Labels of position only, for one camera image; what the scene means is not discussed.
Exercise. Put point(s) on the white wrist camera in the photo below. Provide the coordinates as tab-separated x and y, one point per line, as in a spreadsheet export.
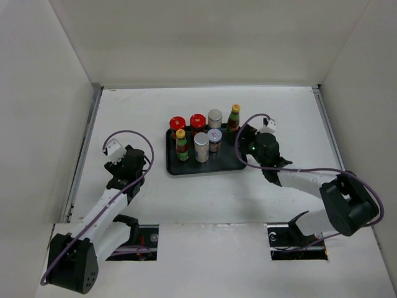
269	126
114	151

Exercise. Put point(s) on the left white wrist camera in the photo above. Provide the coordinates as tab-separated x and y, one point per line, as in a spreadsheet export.
114	151

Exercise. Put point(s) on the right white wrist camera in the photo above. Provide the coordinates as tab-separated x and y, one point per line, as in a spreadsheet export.
269	126

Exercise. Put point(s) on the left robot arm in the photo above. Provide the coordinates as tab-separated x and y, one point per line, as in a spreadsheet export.
74	258

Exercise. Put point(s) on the green sauce bottle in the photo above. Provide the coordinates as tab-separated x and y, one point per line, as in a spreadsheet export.
182	147
233	119

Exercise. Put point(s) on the black plastic tray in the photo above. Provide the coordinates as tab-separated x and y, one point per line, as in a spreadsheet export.
223	160

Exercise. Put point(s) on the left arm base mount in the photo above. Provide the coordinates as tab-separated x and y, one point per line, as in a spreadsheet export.
142	244

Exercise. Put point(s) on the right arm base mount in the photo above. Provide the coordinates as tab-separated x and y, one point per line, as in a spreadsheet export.
287	243

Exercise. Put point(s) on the silver-lid blue jar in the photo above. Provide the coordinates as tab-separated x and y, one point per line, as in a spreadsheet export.
215	117

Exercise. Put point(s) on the red-lid sauce jar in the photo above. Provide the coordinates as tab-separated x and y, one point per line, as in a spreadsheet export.
177	123
197	124

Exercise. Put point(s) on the silver-lid spice jar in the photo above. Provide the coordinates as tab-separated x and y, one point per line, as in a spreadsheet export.
201	147

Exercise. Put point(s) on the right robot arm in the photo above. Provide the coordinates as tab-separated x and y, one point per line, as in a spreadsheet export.
348	203

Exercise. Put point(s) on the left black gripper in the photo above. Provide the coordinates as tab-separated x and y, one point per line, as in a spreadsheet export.
115	169

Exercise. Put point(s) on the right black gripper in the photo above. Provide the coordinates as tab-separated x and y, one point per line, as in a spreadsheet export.
249	133

